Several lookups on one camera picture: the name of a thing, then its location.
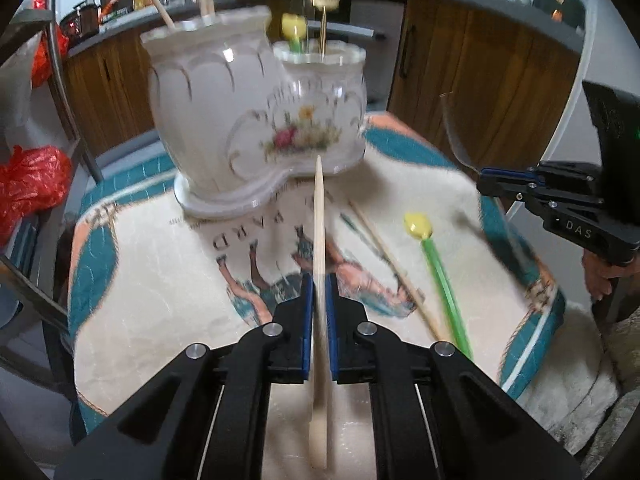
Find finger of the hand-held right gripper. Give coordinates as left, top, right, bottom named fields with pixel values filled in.
left=479, top=161, right=601, bottom=184
left=476, top=179, right=601, bottom=212

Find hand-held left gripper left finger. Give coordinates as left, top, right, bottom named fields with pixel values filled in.
left=52, top=272, right=316, bottom=480

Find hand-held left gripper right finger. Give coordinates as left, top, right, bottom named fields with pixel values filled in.
left=325, top=272, right=583, bottom=480

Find white floral ceramic utensil holder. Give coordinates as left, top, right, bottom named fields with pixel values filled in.
left=140, top=5, right=368, bottom=221

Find yellow plastic spoon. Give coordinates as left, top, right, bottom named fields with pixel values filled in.
left=281, top=12, right=308, bottom=56

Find person's right hand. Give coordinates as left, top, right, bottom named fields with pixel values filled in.
left=582, top=250, right=623, bottom=302

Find wooden lower cabinets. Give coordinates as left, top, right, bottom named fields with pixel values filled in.
left=62, top=0, right=583, bottom=201

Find quilted printed mat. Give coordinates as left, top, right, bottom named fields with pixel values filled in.
left=67, top=112, right=568, bottom=436

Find built-in steel oven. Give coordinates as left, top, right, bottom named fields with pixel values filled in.
left=345, top=0, right=408, bottom=111

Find crumpled red plastic bag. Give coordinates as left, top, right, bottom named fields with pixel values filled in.
left=0, top=145, right=73, bottom=248

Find white plastic bag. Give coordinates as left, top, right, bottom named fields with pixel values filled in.
left=0, top=35, right=56, bottom=131

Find hanging red plastic bag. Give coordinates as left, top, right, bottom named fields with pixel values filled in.
left=31, top=0, right=68, bottom=88

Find green-handled yellow spoon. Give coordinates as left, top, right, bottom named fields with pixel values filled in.
left=403, top=211, right=475, bottom=361

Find curved metal tube frame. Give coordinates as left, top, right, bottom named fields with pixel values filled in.
left=42, top=25, right=106, bottom=183

